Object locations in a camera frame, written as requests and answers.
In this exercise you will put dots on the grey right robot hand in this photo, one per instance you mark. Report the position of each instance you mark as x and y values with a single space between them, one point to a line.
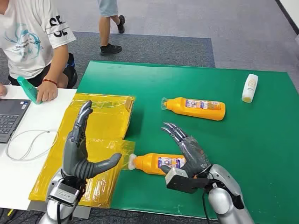
193 154

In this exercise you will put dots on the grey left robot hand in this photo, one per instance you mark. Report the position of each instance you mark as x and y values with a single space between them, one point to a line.
75 154

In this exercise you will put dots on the orange bottle with clear cap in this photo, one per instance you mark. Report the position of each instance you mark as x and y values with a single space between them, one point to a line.
147 164

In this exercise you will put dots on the teal green bottle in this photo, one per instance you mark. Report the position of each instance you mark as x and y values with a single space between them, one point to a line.
28 88

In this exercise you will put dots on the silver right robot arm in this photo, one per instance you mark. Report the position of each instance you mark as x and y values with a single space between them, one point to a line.
224 201

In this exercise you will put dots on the orange bottle with long label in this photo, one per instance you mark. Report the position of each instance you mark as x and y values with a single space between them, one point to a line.
177 108

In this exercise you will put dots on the small white bottle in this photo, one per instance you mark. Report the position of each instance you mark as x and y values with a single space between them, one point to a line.
250 88

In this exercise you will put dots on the yellow plastic wrapped sheet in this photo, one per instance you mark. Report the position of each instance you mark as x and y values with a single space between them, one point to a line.
105 123

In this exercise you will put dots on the grey flat board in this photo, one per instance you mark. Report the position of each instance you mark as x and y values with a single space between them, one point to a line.
84 212

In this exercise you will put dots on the green table mat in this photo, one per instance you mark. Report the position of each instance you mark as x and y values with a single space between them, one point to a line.
245 139

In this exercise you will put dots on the person's left hand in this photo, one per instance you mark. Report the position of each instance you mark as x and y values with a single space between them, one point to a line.
47 91

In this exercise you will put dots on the person's hand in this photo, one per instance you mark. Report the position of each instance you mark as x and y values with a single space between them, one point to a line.
47 91
2 90

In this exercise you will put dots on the dark grey laptop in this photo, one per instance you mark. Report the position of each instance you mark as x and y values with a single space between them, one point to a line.
9 119

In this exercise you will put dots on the person's right hand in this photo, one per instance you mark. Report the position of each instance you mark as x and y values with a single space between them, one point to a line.
2 90

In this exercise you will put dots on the walking person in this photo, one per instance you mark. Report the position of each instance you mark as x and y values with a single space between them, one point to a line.
104 31

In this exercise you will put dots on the seated person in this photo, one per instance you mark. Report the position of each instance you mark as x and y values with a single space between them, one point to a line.
26 40

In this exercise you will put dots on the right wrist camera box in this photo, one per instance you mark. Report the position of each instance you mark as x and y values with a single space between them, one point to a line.
177 181

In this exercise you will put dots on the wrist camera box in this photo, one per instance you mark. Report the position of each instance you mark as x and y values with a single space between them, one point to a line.
63 193
177 181

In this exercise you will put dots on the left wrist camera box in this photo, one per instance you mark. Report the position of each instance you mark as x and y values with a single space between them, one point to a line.
63 193

